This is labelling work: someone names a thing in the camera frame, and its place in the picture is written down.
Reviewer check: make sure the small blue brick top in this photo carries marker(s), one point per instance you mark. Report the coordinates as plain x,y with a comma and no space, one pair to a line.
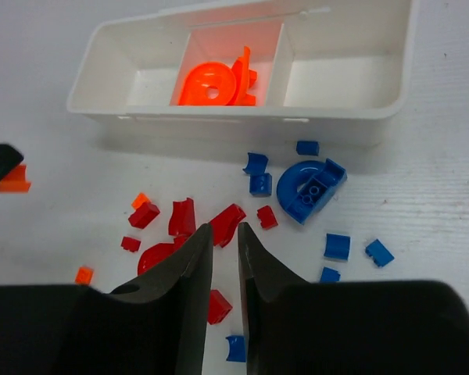
311,148

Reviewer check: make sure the red curved piece lower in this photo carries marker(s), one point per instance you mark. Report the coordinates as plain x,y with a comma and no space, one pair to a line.
179,241

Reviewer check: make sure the blue square lego brick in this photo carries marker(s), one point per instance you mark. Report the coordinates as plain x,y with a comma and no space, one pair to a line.
260,185

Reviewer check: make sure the blue curved brick right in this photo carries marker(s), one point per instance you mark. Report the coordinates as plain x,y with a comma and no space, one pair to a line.
337,247

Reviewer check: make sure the red curved lego piece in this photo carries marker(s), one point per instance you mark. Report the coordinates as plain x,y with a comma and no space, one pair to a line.
182,220

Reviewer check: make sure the small red brick right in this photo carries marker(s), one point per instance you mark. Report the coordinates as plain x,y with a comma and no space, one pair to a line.
266,217

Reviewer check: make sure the blue brick lower right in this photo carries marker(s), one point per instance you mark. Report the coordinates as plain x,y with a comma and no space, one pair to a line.
329,275

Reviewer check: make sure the red brick bottom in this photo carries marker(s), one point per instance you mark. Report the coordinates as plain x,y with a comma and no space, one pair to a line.
219,307

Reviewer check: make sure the tiny red brick left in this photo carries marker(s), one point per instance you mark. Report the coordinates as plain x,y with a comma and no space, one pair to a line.
130,244

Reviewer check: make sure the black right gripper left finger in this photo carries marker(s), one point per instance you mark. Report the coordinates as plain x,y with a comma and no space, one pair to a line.
152,324

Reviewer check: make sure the orange flat lego piece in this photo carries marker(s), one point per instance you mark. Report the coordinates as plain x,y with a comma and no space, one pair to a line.
84,275

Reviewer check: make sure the orange spiral piece in tray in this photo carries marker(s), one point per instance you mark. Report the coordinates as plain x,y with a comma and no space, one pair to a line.
245,79

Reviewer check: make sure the blue arch lego piece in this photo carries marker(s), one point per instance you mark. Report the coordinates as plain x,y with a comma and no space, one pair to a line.
256,164

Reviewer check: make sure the blue brick far right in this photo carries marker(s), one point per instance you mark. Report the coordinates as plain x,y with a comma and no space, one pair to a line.
380,255

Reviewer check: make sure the small orange lego piece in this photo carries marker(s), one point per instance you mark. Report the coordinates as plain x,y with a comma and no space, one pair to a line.
140,199

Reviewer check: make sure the white three-compartment tray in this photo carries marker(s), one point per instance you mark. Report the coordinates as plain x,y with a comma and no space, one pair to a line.
333,71

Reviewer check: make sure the orange arch lego piece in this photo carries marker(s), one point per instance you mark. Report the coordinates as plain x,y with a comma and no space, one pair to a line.
16,181

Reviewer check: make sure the red slope lego piece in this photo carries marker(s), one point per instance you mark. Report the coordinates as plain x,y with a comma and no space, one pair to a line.
225,224

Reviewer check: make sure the blue small brick near finger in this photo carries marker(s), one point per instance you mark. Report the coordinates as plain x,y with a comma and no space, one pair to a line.
236,349

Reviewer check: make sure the large blue curved lego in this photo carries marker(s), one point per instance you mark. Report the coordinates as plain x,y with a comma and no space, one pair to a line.
306,187

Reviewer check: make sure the small red lego brick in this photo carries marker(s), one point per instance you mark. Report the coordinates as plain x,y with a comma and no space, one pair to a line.
144,215

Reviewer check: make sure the large red round lego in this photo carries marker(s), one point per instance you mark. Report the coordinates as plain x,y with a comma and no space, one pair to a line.
154,255

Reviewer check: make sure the orange spiral lego piece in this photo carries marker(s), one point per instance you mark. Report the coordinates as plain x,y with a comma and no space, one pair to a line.
208,84

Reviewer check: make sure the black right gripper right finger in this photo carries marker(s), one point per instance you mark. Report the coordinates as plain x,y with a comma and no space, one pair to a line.
292,326

